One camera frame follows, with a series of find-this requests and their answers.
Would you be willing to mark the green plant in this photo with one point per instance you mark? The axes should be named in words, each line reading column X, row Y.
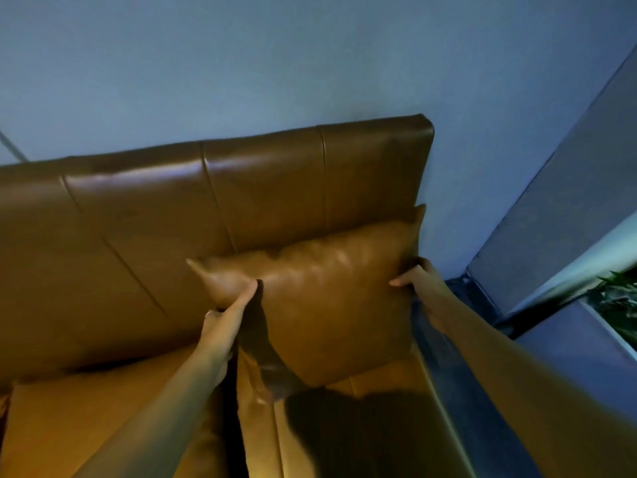
column 618, row 303

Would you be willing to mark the person's left thumb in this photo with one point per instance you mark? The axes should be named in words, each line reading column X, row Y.
column 245, row 296

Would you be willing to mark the person's right hand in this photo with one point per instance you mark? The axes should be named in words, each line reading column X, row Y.
column 429, row 292

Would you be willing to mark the person's left forearm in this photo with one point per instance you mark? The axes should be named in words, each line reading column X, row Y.
column 159, row 420

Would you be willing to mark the brown leather cushion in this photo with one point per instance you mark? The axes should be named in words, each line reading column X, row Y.
column 323, row 303

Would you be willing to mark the person's right forearm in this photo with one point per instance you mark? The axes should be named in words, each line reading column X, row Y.
column 537, row 393

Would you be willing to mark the brown leather sofa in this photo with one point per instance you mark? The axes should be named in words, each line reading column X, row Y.
column 199, row 273

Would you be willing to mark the person's right thumb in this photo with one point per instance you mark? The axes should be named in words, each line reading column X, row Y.
column 404, row 279

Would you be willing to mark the grey window curtain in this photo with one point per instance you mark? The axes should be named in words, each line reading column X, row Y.
column 557, row 194

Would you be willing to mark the person's left hand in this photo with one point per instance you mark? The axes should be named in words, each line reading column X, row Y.
column 223, row 333

